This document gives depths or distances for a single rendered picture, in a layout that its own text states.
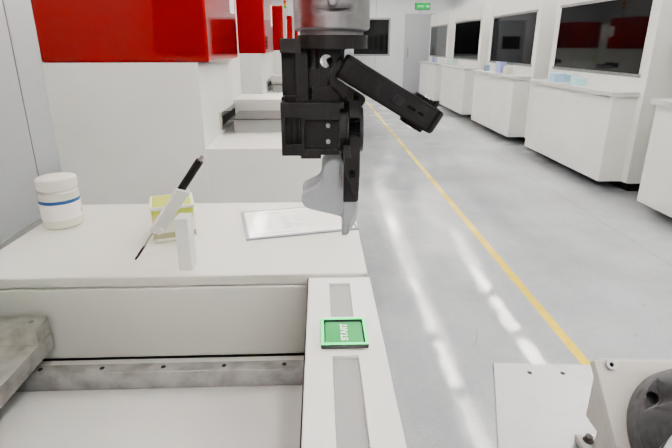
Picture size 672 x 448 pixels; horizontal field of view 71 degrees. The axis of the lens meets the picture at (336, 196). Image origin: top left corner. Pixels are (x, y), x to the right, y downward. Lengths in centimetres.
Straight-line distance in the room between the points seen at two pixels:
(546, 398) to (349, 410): 36
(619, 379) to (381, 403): 29
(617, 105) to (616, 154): 45
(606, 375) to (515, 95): 632
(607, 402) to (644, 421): 4
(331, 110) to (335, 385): 29
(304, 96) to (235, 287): 37
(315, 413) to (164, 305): 37
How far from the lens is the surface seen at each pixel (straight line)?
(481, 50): 889
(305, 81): 47
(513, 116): 691
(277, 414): 70
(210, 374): 75
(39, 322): 84
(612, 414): 65
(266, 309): 76
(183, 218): 74
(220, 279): 74
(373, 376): 54
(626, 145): 505
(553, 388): 80
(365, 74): 46
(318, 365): 55
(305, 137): 47
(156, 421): 73
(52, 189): 100
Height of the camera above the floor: 130
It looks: 18 degrees down
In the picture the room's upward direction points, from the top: straight up
